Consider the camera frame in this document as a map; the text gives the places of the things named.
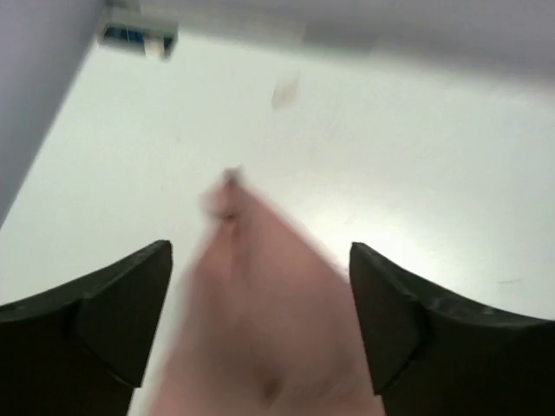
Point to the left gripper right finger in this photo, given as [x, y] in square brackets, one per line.
[433, 352]

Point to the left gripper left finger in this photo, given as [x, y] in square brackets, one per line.
[82, 348]

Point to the pink t shirt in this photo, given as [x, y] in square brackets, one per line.
[270, 327]

